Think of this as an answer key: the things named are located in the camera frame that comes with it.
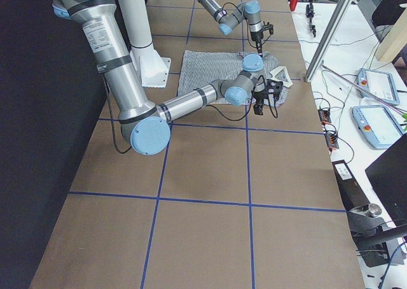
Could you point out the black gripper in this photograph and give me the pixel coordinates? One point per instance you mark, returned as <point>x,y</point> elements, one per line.
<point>257,37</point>
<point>260,97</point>

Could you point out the striped polo shirt white collar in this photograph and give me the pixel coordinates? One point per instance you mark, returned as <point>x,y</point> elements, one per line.
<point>200,68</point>

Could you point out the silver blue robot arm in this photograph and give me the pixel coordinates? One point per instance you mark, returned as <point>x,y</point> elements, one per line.
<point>230,15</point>
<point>119,35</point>

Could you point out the orange black connector block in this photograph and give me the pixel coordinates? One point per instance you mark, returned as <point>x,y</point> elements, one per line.
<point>324,115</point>

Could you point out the near teach pendant tablet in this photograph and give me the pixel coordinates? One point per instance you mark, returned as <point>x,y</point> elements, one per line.
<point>378,125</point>

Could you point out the teach pendant tablet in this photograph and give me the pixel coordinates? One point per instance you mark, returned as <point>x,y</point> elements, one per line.
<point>380,84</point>
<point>378,125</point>

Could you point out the far teach pendant tablet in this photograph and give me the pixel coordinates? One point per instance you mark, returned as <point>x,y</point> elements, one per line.
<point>380,84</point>

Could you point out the black box with label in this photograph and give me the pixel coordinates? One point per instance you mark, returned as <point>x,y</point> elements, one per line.
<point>351,192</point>

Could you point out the black monitor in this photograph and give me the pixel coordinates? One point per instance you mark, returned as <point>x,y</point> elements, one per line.
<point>387,175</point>

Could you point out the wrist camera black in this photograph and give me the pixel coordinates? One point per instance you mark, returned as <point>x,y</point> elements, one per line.
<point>274,88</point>
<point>267,27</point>

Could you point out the aluminium frame post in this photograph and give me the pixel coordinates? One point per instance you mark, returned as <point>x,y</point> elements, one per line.
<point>333,24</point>

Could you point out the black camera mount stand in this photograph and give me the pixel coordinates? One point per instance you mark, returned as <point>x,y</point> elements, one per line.
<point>376,240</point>

